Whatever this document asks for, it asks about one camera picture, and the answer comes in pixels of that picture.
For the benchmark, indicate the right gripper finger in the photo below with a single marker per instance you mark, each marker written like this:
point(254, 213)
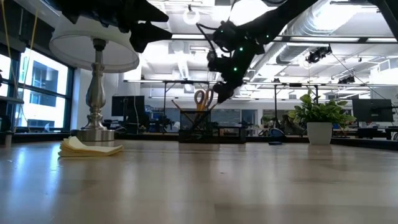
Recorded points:
point(229, 89)
point(219, 91)

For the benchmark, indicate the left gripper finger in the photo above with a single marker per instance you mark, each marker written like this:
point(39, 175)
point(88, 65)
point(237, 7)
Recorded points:
point(149, 12)
point(146, 35)

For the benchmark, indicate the yellow sticky note pad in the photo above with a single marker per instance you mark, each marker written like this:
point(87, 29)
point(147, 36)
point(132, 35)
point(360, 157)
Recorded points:
point(84, 151)

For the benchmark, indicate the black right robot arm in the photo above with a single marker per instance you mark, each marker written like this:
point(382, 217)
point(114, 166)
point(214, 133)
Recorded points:
point(280, 15)

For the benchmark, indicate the black mesh desk organizer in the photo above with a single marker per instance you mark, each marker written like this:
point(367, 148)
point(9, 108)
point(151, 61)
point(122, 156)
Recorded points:
point(199, 137)

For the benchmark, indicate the white shade silver table lamp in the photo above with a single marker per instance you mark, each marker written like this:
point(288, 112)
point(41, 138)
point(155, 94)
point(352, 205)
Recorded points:
point(93, 59)

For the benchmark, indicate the black computer monitor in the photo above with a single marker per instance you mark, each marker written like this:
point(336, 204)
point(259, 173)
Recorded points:
point(372, 110)
point(127, 105)

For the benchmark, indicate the overhead LED light bar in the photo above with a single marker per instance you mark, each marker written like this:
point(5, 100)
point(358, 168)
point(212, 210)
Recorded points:
point(323, 39)

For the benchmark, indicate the green plant white pot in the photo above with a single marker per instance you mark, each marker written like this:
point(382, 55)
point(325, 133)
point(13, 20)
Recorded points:
point(319, 133)

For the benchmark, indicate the black background rig frame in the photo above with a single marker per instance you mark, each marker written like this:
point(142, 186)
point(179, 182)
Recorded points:
point(295, 84)
point(186, 82)

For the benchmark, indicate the black rig camera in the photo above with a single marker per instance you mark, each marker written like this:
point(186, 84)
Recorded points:
point(346, 80)
point(317, 54)

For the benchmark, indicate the silver ventilation duct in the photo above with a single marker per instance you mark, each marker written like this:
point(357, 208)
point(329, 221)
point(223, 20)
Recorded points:
point(311, 21)

